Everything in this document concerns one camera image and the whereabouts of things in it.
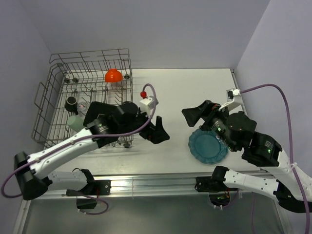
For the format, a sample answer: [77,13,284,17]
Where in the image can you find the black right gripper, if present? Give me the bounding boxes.
[179,98,236,150]

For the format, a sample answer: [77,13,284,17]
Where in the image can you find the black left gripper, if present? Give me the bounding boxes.
[118,107,169,143]

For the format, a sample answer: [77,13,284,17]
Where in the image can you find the teal round plate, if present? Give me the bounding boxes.
[188,129,229,165]

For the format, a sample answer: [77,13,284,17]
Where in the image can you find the orange bowl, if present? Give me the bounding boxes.
[104,69,123,83]

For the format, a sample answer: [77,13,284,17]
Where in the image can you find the clear drinking glass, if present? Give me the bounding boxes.
[77,101,89,116]

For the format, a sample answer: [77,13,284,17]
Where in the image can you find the light green cup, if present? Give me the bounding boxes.
[67,116,84,132]

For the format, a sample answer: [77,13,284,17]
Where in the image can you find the brown mug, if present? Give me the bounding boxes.
[65,96,78,115]

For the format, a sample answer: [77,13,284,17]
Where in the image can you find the black square floral plate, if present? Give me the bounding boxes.
[83,101,117,127]

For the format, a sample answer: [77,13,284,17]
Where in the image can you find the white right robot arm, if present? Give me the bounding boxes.
[182,100,312,213]

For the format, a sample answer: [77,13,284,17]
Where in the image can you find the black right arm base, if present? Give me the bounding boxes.
[194,176,238,193]

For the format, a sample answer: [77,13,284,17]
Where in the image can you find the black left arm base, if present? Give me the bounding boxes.
[66,180,111,215]

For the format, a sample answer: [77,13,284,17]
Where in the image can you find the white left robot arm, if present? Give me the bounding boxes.
[14,102,170,200]

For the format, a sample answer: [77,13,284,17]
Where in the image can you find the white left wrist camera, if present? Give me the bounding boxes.
[139,91,159,116]

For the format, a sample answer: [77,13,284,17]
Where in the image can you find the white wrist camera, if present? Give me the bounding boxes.
[139,91,159,116]
[218,89,243,112]

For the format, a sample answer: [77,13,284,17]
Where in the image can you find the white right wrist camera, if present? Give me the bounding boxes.
[218,89,243,112]

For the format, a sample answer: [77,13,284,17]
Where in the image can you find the aluminium table front rail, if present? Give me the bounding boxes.
[23,170,280,199]

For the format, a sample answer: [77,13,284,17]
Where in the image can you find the purple under-table cable loop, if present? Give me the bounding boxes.
[75,193,109,215]

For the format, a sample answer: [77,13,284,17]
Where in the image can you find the grey wire dish rack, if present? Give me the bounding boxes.
[31,48,133,148]

